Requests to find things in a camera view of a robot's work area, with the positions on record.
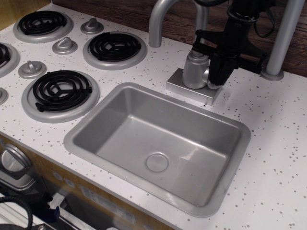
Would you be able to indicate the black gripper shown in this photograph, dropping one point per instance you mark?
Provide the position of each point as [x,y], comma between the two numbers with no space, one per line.
[229,50]

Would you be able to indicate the silver faucet lever handle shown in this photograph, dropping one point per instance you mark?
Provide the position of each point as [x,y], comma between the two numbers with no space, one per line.
[205,78]

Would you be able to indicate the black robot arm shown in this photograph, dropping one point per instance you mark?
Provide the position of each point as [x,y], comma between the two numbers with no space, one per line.
[250,10]

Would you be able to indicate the silver gooseneck faucet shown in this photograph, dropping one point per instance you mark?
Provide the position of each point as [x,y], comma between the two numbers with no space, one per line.
[191,81]

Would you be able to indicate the silver support pole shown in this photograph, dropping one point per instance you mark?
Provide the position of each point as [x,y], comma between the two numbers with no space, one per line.
[273,71]

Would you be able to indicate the silver sink basin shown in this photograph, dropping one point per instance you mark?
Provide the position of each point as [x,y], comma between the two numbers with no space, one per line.
[182,154]

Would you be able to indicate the back right stove burner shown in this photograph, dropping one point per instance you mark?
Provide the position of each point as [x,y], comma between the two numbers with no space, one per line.
[114,51]

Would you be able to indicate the silver knob top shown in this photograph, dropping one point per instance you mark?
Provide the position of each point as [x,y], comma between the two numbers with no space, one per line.
[91,27]

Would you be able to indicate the silver knob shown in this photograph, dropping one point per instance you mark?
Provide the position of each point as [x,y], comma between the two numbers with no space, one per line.
[64,46]
[32,70]
[91,27]

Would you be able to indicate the silver knob middle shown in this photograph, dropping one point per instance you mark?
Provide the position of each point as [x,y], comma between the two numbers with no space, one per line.
[64,46]

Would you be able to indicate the front right stove burner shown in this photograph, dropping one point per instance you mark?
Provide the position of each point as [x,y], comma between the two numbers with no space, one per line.
[60,96]

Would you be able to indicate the back left stove burner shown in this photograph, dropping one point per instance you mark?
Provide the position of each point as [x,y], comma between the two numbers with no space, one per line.
[42,27]

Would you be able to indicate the silver knob lower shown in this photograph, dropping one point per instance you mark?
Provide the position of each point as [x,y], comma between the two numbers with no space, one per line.
[32,70]

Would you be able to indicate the left edge stove burner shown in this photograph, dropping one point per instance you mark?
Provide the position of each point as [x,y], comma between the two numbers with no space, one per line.
[9,59]

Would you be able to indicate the silver knob left edge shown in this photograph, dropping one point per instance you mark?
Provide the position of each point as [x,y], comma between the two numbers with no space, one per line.
[3,96]

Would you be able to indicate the silver oven dial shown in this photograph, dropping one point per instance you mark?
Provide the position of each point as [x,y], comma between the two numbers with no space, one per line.
[14,162]

